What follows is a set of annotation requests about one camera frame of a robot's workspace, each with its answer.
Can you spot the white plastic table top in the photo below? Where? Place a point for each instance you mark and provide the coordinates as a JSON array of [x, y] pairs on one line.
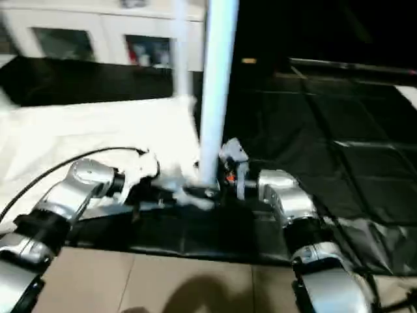
[[97, 130]]

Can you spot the white plastic table leg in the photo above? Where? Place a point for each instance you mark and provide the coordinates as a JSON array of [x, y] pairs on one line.
[[6, 98], [216, 81], [180, 49]]

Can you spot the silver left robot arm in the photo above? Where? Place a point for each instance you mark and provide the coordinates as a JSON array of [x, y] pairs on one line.
[[75, 186]]

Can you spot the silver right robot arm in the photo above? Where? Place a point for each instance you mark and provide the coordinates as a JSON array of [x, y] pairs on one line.
[[293, 202]]

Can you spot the black work mat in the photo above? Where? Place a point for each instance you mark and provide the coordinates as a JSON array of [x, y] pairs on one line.
[[325, 146]]

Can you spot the small tan label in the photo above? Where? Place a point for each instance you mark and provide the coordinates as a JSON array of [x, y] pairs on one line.
[[248, 60]]

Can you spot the red labelled package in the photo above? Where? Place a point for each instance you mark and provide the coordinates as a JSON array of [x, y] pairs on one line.
[[133, 52]]

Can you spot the white glass-door cabinet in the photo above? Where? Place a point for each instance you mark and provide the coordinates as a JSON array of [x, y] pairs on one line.
[[97, 29]]

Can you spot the white flat strip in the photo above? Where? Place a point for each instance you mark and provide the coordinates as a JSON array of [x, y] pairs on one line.
[[407, 94]]

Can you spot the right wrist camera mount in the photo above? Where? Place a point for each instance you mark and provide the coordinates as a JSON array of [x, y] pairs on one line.
[[238, 153]]

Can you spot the black metal rail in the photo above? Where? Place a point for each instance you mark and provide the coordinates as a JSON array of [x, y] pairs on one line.
[[352, 65]]

